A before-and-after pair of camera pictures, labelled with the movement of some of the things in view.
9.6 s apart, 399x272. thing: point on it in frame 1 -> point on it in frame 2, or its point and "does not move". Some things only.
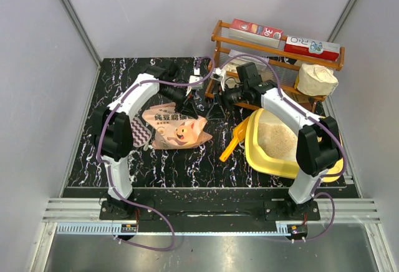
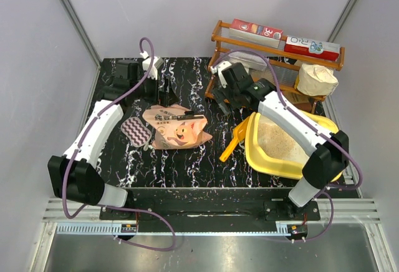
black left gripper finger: x=189 y=110 -> x=168 y=97
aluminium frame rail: x=88 y=210 does not move
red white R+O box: x=312 y=47 does not move
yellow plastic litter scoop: x=239 y=132 does not move
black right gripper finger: x=216 y=112 -> x=223 y=104
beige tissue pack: x=315 y=80 does not move
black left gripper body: x=190 y=96 -> x=151 y=91
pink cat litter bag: x=173 y=131 does not move
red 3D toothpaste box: x=247 y=31 does not move
